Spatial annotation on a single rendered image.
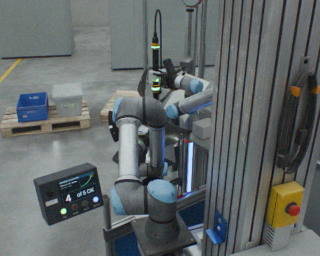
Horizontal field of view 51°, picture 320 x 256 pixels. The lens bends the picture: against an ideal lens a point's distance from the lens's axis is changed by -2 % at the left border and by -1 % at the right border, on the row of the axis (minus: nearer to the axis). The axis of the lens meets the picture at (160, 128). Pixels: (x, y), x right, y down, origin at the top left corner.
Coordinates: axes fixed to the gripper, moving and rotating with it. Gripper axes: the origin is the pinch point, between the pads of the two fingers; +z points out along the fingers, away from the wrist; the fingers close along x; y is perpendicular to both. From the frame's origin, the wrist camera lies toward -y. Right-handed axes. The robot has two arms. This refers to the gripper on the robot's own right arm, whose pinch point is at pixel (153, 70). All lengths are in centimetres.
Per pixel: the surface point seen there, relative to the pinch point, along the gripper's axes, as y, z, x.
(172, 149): 52, -9, 7
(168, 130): 32.1, -16.2, -3.7
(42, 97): 125, 330, 75
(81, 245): 151, 52, -34
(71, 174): 25, -28, -75
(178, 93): 26.7, 13.2, 36.1
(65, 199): 35, -30, -80
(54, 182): 26, -27, -83
